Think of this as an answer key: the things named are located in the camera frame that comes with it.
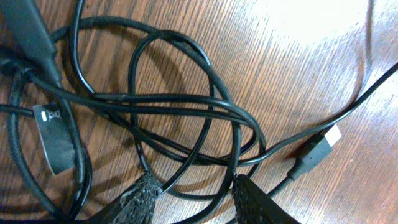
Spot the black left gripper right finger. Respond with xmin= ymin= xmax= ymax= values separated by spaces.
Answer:
xmin=232 ymin=174 xmax=299 ymax=224

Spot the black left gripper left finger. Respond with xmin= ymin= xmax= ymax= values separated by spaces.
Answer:
xmin=85 ymin=172 xmax=160 ymax=224

